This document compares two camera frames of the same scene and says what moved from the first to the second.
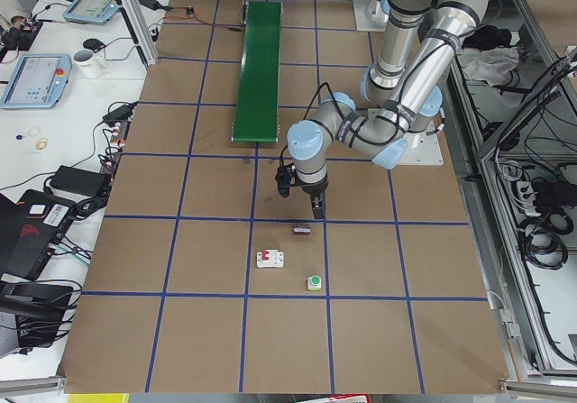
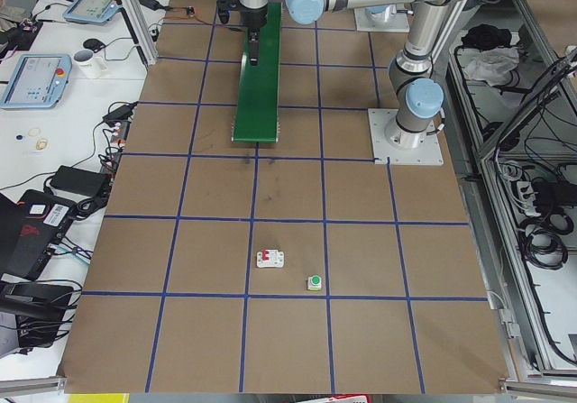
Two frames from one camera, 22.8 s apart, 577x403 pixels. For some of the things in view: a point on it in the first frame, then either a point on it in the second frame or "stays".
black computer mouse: [94, 44] stays
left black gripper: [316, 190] to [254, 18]
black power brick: [79, 181] stays
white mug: [87, 65] stays
